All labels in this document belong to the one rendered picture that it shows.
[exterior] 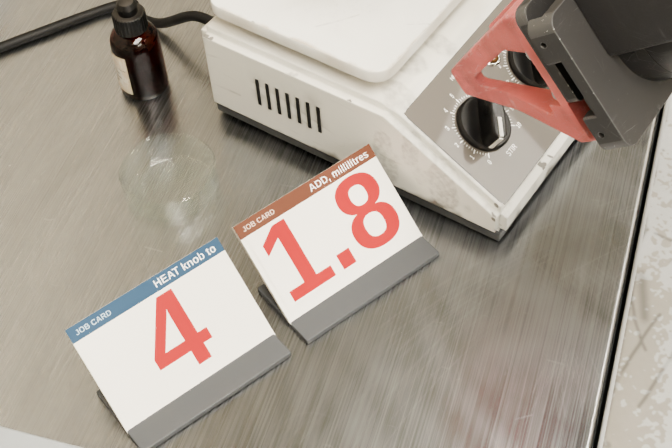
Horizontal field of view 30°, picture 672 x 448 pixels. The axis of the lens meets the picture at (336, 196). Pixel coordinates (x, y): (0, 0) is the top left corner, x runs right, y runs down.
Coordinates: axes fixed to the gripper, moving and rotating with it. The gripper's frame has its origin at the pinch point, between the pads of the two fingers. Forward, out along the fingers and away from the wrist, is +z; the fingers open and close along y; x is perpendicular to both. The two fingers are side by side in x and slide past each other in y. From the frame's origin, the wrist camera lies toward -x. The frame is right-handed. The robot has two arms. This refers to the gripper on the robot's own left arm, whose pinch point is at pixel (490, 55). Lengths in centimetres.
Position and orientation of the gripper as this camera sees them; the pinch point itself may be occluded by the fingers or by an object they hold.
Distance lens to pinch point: 59.1
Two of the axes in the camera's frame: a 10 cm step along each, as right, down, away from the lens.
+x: 5.7, 7.6, 3.3
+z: -6.0, 1.0, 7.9
